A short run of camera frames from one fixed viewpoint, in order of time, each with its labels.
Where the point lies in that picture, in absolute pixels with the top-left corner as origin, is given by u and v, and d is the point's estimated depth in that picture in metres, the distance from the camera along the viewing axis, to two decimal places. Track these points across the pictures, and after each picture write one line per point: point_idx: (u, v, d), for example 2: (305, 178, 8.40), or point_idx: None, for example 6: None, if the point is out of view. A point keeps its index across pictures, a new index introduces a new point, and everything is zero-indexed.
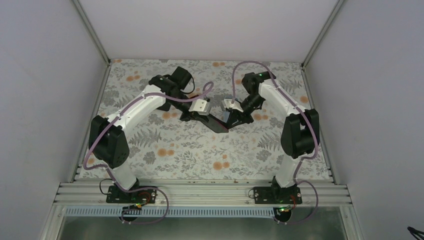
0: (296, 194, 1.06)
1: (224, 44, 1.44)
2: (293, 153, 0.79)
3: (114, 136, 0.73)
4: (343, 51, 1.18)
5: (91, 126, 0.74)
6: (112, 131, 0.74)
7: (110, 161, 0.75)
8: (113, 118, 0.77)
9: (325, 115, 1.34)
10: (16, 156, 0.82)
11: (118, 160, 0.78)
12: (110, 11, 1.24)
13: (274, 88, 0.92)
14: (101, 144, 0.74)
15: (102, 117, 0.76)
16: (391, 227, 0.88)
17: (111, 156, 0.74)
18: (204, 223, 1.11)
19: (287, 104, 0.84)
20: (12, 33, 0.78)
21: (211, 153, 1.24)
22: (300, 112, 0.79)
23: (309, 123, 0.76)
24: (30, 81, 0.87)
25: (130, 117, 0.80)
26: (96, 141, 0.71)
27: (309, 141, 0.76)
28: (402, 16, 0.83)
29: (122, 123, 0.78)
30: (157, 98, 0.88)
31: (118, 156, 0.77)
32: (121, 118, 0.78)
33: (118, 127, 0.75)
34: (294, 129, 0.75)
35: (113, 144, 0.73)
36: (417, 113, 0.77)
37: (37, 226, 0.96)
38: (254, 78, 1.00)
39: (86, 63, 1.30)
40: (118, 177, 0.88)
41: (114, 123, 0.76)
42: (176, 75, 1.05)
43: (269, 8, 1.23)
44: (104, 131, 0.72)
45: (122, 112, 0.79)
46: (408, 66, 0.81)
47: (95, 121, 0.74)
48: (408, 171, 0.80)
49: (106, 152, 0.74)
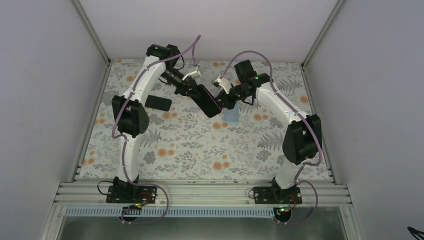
0: (297, 194, 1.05)
1: (224, 44, 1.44)
2: (296, 160, 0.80)
3: (135, 109, 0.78)
4: (343, 51, 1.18)
5: (112, 105, 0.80)
6: (132, 105, 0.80)
7: (136, 131, 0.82)
8: (129, 94, 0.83)
9: (325, 115, 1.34)
10: (16, 158, 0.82)
11: (142, 129, 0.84)
12: (110, 11, 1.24)
13: (272, 93, 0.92)
14: (125, 118, 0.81)
15: (119, 95, 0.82)
16: (391, 227, 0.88)
17: (136, 126, 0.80)
18: (204, 223, 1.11)
19: (287, 110, 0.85)
20: (12, 33, 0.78)
21: (211, 153, 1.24)
22: (301, 118, 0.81)
23: (310, 128, 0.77)
24: (30, 80, 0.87)
25: (142, 90, 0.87)
26: (119, 115, 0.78)
27: (311, 146, 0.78)
28: (403, 16, 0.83)
29: (137, 97, 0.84)
30: (159, 66, 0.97)
31: (142, 125, 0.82)
32: (135, 93, 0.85)
33: (135, 101, 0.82)
34: (296, 137, 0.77)
35: (137, 115, 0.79)
36: (416, 113, 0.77)
37: (37, 226, 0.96)
38: (250, 81, 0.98)
39: (86, 63, 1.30)
40: (130, 160, 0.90)
41: (130, 98, 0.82)
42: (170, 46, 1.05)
43: (269, 8, 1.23)
44: (124, 106, 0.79)
45: (134, 86, 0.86)
46: (408, 67, 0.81)
47: (114, 100, 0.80)
48: (408, 171, 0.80)
49: (131, 124, 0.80)
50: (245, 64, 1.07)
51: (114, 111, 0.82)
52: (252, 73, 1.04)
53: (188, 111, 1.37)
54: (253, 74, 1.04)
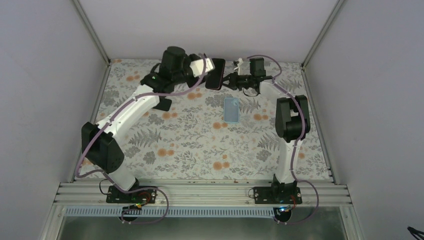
0: (297, 195, 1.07)
1: (223, 44, 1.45)
2: (284, 136, 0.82)
3: (105, 143, 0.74)
4: (343, 51, 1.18)
5: (83, 133, 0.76)
6: (103, 138, 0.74)
7: (104, 167, 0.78)
8: (104, 125, 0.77)
9: (326, 116, 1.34)
10: (15, 158, 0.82)
11: (112, 166, 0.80)
12: (111, 12, 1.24)
13: (271, 84, 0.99)
14: (94, 151, 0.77)
15: (93, 124, 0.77)
16: (392, 227, 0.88)
17: (105, 162, 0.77)
18: (204, 223, 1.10)
19: (280, 93, 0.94)
20: (12, 33, 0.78)
21: (211, 153, 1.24)
22: (291, 97, 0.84)
23: (299, 106, 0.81)
24: (31, 81, 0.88)
25: (121, 122, 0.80)
26: (87, 149, 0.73)
27: (299, 126, 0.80)
28: (402, 17, 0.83)
29: (113, 130, 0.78)
30: (149, 99, 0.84)
31: (112, 162, 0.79)
32: (112, 124, 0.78)
33: (108, 134, 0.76)
34: (283, 109, 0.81)
35: (105, 151, 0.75)
36: (417, 113, 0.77)
37: (37, 226, 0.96)
38: (256, 80, 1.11)
39: (85, 62, 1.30)
40: (115, 178, 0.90)
41: (104, 129, 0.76)
42: (167, 62, 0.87)
43: (269, 8, 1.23)
44: (94, 139, 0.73)
45: (112, 117, 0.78)
46: (408, 67, 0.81)
47: (85, 127, 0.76)
48: (408, 171, 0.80)
49: (99, 157, 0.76)
50: (260, 60, 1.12)
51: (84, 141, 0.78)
52: (261, 72, 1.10)
53: (188, 111, 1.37)
54: (263, 73, 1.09)
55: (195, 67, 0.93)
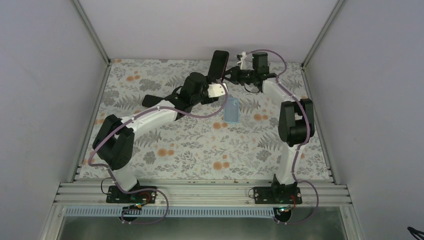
0: (296, 195, 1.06)
1: (223, 44, 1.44)
2: (288, 140, 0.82)
3: (123, 137, 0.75)
4: (342, 51, 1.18)
5: (104, 124, 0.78)
6: (122, 133, 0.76)
7: (111, 162, 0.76)
8: (127, 120, 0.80)
9: (326, 116, 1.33)
10: (15, 158, 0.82)
11: (118, 163, 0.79)
12: (110, 12, 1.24)
13: (275, 84, 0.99)
14: (107, 145, 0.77)
15: (115, 117, 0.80)
16: (391, 226, 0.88)
17: (113, 156, 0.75)
18: (204, 223, 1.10)
19: (284, 94, 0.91)
20: (12, 33, 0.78)
21: (211, 153, 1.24)
22: (296, 100, 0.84)
23: (304, 112, 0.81)
24: (31, 80, 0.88)
25: (142, 123, 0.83)
26: (103, 141, 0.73)
27: (303, 130, 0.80)
28: (401, 17, 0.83)
29: (134, 127, 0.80)
30: (170, 113, 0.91)
31: (120, 158, 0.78)
32: (134, 121, 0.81)
33: (128, 129, 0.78)
34: (287, 114, 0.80)
35: (120, 145, 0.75)
36: (417, 113, 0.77)
37: (38, 226, 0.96)
38: (260, 78, 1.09)
39: (86, 62, 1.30)
40: (119, 176, 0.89)
41: (126, 124, 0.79)
42: (188, 87, 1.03)
43: (269, 8, 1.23)
44: (113, 131, 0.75)
45: (137, 116, 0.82)
46: (408, 67, 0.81)
47: (108, 120, 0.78)
48: (408, 170, 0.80)
49: (110, 152, 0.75)
50: (263, 57, 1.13)
51: (100, 133, 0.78)
52: (264, 69, 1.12)
53: None
54: (265, 70, 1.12)
55: (211, 91, 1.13)
